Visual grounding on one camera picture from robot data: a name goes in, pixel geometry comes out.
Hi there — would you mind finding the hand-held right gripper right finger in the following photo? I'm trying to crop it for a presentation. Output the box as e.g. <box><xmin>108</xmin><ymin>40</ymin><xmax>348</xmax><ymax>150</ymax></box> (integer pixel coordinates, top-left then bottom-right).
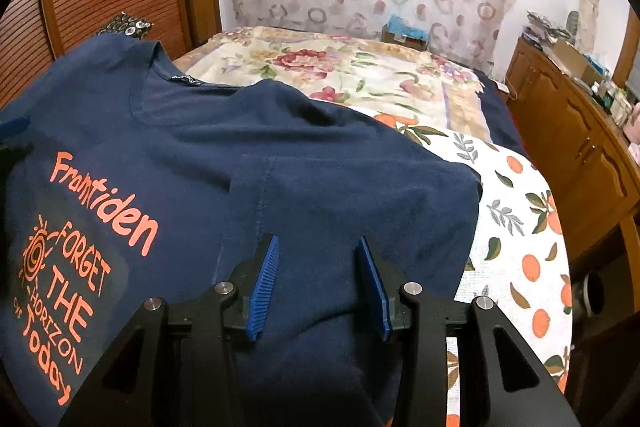
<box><xmin>355</xmin><ymin>236</ymin><xmax>583</xmax><ymax>427</ymax></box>

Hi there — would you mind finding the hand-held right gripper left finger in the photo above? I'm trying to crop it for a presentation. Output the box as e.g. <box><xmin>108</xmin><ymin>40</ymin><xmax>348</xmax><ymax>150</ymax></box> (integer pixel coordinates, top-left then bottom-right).
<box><xmin>59</xmin><ymin>234</ymin><xmax>281</xmax><ymax>427</ymax></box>

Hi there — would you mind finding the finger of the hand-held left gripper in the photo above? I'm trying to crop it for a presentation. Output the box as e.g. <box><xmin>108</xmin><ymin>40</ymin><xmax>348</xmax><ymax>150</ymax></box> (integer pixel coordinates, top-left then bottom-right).
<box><xmin>0</xmin><ymin>116</ymin><xmax>32</xmax><ymax>202</ymax></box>

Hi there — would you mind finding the navy printed t-shirt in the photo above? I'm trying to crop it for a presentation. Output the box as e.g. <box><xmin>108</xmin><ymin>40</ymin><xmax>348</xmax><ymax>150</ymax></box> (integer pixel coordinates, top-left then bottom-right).
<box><xmin>0</xmin><ymin>36</ymin><xmax>483</xmax><ymax>427</ymax></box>

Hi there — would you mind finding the stack of folded clothes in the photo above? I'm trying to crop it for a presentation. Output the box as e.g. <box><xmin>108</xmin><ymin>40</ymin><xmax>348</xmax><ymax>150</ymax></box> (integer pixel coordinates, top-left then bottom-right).
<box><xmin>525</xmin><ymin>9</ymin><xmax>576</xmax><ymax>45</ymax></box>

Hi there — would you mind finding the orange fruit print bedsheet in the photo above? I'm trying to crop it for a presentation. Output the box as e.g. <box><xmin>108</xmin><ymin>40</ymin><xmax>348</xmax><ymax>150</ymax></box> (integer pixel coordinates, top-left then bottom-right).
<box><xmin>350</xmin><ymin>104</ymin><xmax>573</xmax><ymax>427</ymax></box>

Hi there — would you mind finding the dark patterned folded quilt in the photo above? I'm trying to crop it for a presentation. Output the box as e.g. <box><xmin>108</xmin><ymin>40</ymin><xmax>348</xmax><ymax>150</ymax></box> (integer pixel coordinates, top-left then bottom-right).
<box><xmin>97</xmin><ymin>11</ymin><xmax>155</xmax><ymax>40</ymax></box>

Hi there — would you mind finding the dark blue cloth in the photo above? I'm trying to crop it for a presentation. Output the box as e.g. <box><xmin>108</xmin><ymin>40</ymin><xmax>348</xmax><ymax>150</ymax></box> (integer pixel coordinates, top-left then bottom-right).
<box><xmin>472</xmin><ymin>72</ymin><xmax>528</xmax><ymax>155</ymax></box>

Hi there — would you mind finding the floral bedspread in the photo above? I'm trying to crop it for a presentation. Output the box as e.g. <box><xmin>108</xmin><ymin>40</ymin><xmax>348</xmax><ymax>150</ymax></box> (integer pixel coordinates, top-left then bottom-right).
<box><xmin>175</xmin><ymin>26</ymin><xmax>493</xmax><ymax>142</ymax></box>

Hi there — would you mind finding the wooden cabinet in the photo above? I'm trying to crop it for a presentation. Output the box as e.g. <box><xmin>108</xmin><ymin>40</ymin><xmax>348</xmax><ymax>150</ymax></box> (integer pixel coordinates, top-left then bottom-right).
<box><xmin>505</xmin><ymin>36</ymin><xmax>640</xmax><ymax>268</ymax></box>

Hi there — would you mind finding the box with blue plastic bag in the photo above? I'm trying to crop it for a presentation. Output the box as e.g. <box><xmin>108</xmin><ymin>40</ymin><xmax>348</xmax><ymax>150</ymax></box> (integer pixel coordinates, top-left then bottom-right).
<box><xmin>381</xmin><ymin>13</ymin><xmax>429</xmax><ymax>52</ymax></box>

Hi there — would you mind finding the cardboard box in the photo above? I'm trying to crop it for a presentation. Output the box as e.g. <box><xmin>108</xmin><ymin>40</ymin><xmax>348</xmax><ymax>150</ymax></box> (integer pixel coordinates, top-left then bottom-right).
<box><xmin>547</xmin><ymin>38</ymin><xmax>603</xmax><ymax>80</ymax></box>

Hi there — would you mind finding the group of small bottles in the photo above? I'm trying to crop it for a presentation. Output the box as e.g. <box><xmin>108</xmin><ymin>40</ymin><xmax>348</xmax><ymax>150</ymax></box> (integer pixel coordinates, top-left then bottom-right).
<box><xmin>592</xmin><ymin>74</ymin><xmax>632</xmax><ymax>118</ymax></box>

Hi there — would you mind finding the beige curtain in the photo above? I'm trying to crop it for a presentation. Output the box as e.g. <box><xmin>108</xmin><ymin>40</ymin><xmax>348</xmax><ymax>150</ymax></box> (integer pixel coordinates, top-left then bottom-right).
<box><xmin>575</xmin><ymin>0</ymin><xmax>604</xmax><ymax>52</ymax></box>

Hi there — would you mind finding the wooden window frame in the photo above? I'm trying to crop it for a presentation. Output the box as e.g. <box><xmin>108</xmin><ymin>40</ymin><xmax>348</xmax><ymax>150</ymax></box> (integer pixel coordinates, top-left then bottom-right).
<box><xmin>612</xmin><ymin>7</ymin><xmax>640</xmax><ymax>90</ymax></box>

